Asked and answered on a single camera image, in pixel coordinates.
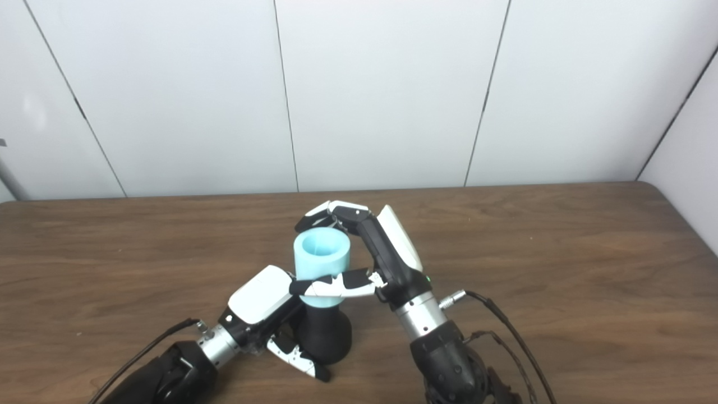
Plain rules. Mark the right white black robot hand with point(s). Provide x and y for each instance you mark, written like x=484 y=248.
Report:
x=392 y=258

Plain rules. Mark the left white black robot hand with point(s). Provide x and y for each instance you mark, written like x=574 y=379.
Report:
x=258 y=294

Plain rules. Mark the black flared nozzle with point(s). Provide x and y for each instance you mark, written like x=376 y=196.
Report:
x=324 y=336

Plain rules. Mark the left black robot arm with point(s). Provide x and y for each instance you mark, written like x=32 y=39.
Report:
x=168 y=373

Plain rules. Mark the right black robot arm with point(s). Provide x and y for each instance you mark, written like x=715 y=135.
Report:
x=449 y=359

